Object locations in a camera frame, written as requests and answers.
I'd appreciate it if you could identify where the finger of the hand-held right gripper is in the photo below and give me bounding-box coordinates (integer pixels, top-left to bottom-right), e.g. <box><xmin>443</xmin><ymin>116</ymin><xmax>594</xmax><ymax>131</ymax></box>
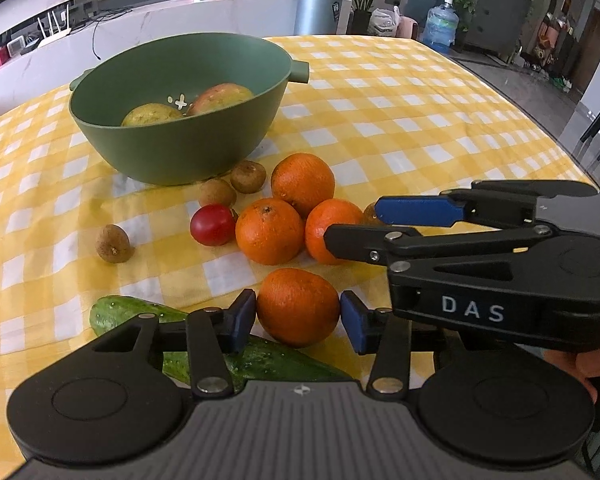
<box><xmin>324</xmin><ymin>224</ymin><xmax>555</xmax><ymax>285</ymax></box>
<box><xmin>374</xmin><ymin>180</ymin><xmax>600</xmax><ymax>228</ymax></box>

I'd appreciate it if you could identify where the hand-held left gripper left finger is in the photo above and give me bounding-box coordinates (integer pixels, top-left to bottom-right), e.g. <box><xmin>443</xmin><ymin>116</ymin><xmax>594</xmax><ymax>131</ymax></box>
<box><xmin>92</xmin><ymin>289</ymin><xmax>257</xmax><ymax>401</ymax></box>

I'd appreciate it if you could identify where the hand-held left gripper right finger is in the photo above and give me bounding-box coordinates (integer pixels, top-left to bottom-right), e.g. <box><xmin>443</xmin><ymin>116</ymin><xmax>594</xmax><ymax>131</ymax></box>
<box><xmin>340</xmin><ymin>291</ymin><xmax>446</xmax><ymax>400</ymax></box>

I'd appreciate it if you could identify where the orange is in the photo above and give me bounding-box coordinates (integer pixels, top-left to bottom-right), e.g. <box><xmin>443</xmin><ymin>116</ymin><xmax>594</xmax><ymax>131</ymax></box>
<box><xmin>271</xmin><ymin>153</ymin><xmax>336</xmax><ymax>219</ymax></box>
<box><xmin>256</xmin><ymin>268</ymin><xmax>342</xmax><ymax>348</ymax></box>
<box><xmin>305</xmin><ymin>198</ymin><xmax>378</xmax><ymax>266</ymax></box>
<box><xmin>235</xmin><ymin>198</ymin><xmax>306</xmax><ymax>266</ymax></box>

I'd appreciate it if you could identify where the green cucumber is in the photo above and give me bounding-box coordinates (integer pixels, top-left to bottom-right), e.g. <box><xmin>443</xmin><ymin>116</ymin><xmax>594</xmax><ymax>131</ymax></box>
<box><xmin>90</xmin><ymin>295</ymin><xmax>354</xmax><ymax>394</ymax></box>

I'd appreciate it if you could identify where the green plastic bowl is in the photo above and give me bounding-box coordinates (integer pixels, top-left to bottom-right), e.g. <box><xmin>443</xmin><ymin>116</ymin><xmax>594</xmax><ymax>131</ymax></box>
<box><xmin>69</xmin><ymin>33</ymin><xmax>311</xmax><ymax>187</ymax></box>

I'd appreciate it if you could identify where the person's right hand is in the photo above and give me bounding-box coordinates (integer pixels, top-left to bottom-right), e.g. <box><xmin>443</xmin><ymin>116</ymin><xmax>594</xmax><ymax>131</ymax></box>
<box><xmin>544</xmin><ymin>348</ymin><xmax>600</xmax><ymax>405</ymax></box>

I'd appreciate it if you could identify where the yellow checkered tablecloth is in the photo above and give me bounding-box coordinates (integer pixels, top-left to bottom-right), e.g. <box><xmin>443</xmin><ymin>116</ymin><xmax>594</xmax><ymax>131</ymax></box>
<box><xmin>0</xmin><ymin>35</ymin><xmax>599</xmax><ymax>467</ymax></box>

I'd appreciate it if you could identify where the red cherry tomato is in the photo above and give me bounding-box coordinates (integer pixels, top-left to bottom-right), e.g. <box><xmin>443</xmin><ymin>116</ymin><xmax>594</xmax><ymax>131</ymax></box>
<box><xmin>190</xmin><ymin>203</ymin><xmax>238</xmax><ymax>247</ymax></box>

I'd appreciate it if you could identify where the blue water jug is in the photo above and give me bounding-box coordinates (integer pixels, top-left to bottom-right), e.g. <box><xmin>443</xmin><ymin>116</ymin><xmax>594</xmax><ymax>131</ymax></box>
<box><xmin>422</xmin><ymin>0</ymin><xmax>461</xmax><ymax>55</ymax></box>

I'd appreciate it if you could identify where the white plastic bag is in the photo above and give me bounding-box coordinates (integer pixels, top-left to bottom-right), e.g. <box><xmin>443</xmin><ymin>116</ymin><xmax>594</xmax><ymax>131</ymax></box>
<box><xmin>370</xmin><ymin>6</ymin><xmax>401</xmax><ymax>38</ymax></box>

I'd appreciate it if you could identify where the red-green mango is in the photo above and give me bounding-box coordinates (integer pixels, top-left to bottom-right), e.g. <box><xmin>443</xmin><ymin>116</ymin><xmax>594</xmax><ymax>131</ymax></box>
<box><xmin>187</xmin><ymin>83</ymin><xmax>255</xmax><ymax>116</ymax></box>

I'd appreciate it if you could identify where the grey drawer cabinet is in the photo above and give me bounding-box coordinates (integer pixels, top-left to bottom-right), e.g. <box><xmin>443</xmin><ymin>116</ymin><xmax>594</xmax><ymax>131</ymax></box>
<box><xmin>462</xmin><ymin>0</ymin><xmax>534</xmax><ymax>59</ymax></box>

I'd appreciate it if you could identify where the pile of toys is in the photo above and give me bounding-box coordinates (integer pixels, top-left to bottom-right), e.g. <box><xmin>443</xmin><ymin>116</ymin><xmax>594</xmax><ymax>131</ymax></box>
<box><xmin>532</xmin><ymin>12</ymin><xmax>580</xmax><ymax>92</ymax></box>

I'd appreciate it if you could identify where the silver pedal trash can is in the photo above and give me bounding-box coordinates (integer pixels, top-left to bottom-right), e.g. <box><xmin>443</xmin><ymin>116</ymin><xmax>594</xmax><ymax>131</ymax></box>
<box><xmin>294</xmin><ymin>0</ymin><xmax>345</xmax><ymax>37</ymax></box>

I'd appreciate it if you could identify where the yellow round fruit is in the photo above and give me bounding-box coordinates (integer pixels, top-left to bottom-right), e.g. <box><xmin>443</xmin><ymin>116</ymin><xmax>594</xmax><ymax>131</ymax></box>
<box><xmin>121</xmin><ymin>103</ymin><xmax>184</xmax><ymax>128</ymax></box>

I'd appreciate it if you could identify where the white wifi router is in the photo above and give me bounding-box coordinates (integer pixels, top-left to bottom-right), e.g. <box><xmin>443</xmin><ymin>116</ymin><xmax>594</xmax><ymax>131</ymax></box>
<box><xmin>36</xmin><ymin>4</ymin><xmax>74</xmax><ymax>49</ymax></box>

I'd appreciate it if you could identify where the black hanging cable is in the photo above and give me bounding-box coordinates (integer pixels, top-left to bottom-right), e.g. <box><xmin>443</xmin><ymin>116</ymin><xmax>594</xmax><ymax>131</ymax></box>
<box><xmin>90</xmin><ymin>6</ymin><xmax>137</xmax><ymax>62</ymax></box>

